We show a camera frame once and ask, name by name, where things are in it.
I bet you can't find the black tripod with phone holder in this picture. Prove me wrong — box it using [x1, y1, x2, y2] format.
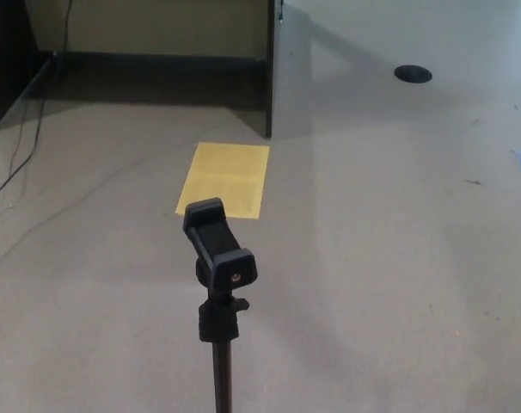
[182, 197, 259, 413]

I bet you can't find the yellow paper sheet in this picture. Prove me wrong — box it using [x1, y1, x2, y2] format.
[175, 142, 271, 220]

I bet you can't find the black round floor cover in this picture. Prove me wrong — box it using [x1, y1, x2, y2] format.
[394, 65, 433, 84]

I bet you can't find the grey floor cable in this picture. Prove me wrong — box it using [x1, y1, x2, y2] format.
[0, 144, 201, 271]

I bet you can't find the black power cable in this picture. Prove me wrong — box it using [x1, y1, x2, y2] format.
[0, 0, 75, 211]

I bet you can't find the thin black cable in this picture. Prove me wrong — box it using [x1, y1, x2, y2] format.
[7, 92, 29, 186]

